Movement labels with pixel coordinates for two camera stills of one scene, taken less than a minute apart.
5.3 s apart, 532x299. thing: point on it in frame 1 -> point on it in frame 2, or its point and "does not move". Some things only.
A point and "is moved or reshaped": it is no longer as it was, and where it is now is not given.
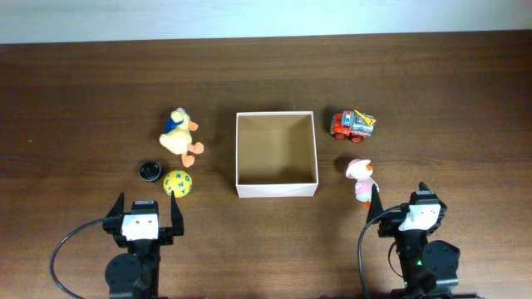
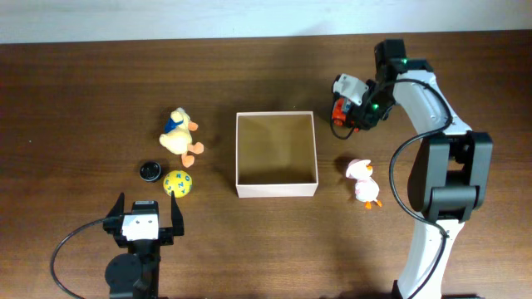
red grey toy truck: (352, 124) is moved or reshaped
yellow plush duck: (177, 139) does not move
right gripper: (386, 227) -> (362, 120)
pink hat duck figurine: (361, 170) does not move
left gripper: (167, 233) does not move
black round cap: (150, 171) does not move
